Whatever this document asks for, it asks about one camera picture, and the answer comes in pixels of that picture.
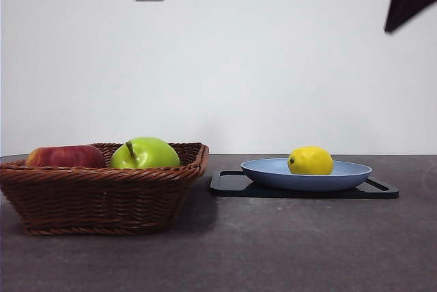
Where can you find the black rectangular tray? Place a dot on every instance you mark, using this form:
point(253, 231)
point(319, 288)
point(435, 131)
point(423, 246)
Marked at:
point(225, 188)

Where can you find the red apple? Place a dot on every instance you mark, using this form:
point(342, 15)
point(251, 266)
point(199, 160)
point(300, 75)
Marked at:
point(65, 156)

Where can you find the yellow lemon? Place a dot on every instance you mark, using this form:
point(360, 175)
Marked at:
point(312, 160)

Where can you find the blue round plate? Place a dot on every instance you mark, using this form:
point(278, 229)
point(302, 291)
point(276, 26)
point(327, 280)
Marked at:
point(273, 177)

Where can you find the brown wicker basket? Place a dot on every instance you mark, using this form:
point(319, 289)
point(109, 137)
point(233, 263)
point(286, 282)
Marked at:
point(102, 196)

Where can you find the green apple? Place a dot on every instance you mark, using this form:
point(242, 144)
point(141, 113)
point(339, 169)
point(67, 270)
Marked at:
point(150, 155)

